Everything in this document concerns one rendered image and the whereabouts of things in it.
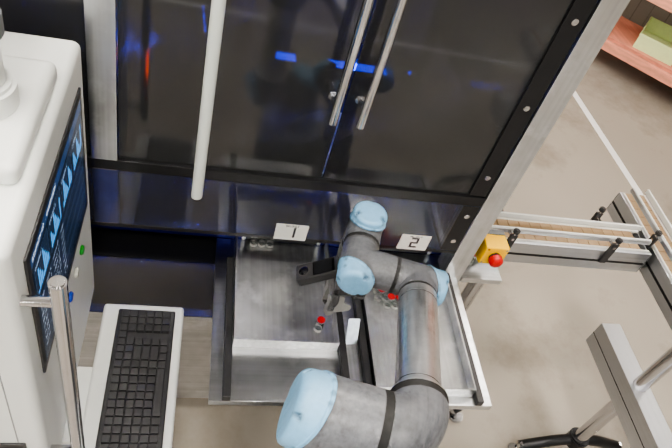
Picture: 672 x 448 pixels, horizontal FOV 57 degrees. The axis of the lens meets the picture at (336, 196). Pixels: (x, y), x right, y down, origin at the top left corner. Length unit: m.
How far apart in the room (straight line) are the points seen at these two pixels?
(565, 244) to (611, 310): 1.40
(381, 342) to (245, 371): 0.36
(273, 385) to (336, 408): 0.64
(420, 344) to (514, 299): 2.13
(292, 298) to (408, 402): 0.78
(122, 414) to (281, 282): 0.51
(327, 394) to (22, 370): 0.48
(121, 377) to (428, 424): 0.85
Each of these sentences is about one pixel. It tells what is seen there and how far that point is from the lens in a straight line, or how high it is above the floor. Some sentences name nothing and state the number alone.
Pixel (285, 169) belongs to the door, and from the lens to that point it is 1.48.
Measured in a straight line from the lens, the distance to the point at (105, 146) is 1.46.
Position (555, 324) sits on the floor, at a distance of 3.22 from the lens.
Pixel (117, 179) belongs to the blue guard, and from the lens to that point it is 1.52.
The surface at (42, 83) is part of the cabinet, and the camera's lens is 1.07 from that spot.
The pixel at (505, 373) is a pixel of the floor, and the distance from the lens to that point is 2.92.
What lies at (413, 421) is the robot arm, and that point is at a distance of 0.94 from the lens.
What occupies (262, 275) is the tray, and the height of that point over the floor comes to 0.88.
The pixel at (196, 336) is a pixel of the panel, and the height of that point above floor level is 0.50.
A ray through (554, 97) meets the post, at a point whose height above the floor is 1.54.
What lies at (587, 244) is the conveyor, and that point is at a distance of 2.17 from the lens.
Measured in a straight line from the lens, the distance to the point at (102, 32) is 1.28.
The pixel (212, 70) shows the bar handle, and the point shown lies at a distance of 1.21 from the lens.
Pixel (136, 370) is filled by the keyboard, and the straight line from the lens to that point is 1.59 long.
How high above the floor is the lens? 2.23
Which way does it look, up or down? 43 degrees down
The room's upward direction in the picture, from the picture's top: 19 degrees clockwise
